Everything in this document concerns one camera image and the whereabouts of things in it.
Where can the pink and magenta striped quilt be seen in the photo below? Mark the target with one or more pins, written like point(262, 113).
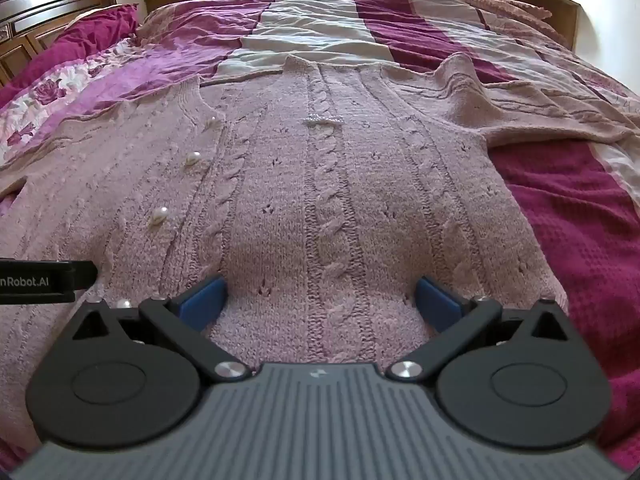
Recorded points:
point(310, 25)

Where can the pink textured blanket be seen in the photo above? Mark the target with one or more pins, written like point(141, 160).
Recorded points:
point(515, 10)

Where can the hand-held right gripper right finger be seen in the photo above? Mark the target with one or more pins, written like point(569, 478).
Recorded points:
point(439, 305)

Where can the dark wooden headboard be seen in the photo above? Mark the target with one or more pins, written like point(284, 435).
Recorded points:
point(30, 15)

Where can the pink knit cardigan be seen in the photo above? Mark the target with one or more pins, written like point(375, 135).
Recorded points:
point(310, 185)

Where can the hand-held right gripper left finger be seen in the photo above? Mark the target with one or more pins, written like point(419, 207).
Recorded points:
point(202, 301)

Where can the magenta pillow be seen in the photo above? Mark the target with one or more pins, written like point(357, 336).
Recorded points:
point(100, 30)

